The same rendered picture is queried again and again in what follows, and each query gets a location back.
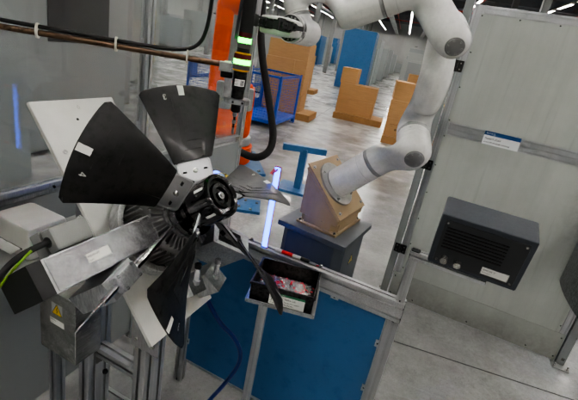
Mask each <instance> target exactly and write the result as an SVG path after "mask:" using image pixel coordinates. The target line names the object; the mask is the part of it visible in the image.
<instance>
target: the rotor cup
mask: <svg viewBox="0 0 578 400"><path fill-rule="evenodd" d="M199 188H202V190H200V191H199V192H197V193H195V194H194V191H195V190H197V189H199ZM218 192H223V193H224V198H223V199H220V198H219V196H218ZM237 205H238V201H237V194H236V191H235V189H234V188H233V186H232V185H231V183H230V182H229V181H228V180H227V179H226V178H225V177H223V176H222V175H219V174H212V175H209V176H207V177H205V178H203V179H201V180H199V181H197V182H196V183H194V185H193V186H192V188H191V190H190V191H189V193H188V195H187V197H186V198H185V200H184V201H183V202H182V204H181V206H180V207H179V209H178V210H176V211H172V210H169V209H168V213H169V217H170V219H171V221H172V223H173V224H174V226H175V227H176V228H177V229H178V230H179V231H180V232H181V233H183V234H184V235H186V236H189V237H191V236H190V235H188V231H189V229H193V227H194V221H195V219H196V216H197V213H198V212H200V236H201V235H203V234H205V233H207V232H208V231H209V230H210V228H211V226H212V225H215V224H216V223H218V222H220V221H222V220H225V219H227V218H229V217H231V216H232V215H233V214H234V213H235V212H236V211H237ZM214 213H215V214H216V215H215V216H213V217H211V218H209V219H207V218H206V217H207V216H209V215H211V214H214ZM198 237H199V236H198Z"/></svg>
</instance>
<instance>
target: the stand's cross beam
mask: <svg viewBox="0 0 578 400"><path fill-rule="evenodd" d="M95 356H96V357H98V358H99V359H101V360H103V361H105V362H107V363H108V364H109V365H110V366H113V367H114V368H116V369H118V370H119V371H121V372H123V373H124V374H125V375H127V376H129V377H130V378H132V374H133V360H134V356H132V355H130V354H129V353H127V352H125V351H124V350H122V349H120V348H118V347H116V346H115V345H114V344H112V343H110V342H108V341H106V340H104V341H102V342H101V347H100V348H99V349H98V350H97V351H95Z"/></svg>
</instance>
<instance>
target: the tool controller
mask: <svg viewBox="0 0 578 400"><path fill-rule="evenodd" d="M539 245H540V243H539V223H538V222H535V221H531V220H529V219H525V218H521V217H517V216H514V215H512V214H508V213H505V212H500V211H497V210H494V209H491V208H488V207H485V206H479V205H477V204H474V203H470V202H468V201H465V200H460V199H456V198H453V197H451V196H449V197H448V198H447V200H446V204H445V207H444V210H443V213H442V215H441V218H440V222H439V225H438V228H437V231H436V233H435V236H434V239H433V243H432V246H431V249H430V251H429V255H428V258H427V259H428V260H429V261H431V262H435V263H438V264H440V265H442V266H445V267H448V268H452V269H454V270H457V271H459V272H462V273H465V274H468V275H471V276H474V277H477V278H478V279H481V280H486V281H488V282H490V283H493V284H496V285H498V286H502V287H505V288H507V289H510V290H513V291H515V290H516V288H517V286H518V284H519V283H520V280H521V279H522V277H523V275H524V273H525V271H526V269H527V267H528V266H529V264H530V262H531V260H532V258H533V256H534V254H535V253H536V251H537V249H538V246H539Z"/></svg>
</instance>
